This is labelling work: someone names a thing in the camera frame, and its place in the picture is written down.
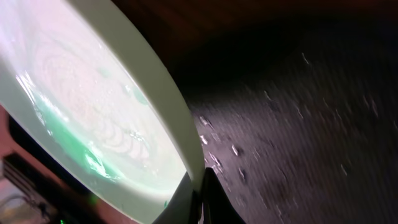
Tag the mint green plate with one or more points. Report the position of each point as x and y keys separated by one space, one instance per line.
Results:
x=85 y=84

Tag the round black serving tray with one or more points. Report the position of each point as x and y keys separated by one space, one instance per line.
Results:
x=298 y=118

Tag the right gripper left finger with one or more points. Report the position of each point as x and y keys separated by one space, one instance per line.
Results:
x=183 y=207

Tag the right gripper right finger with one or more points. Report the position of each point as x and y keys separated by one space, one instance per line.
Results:
x=217 y=209

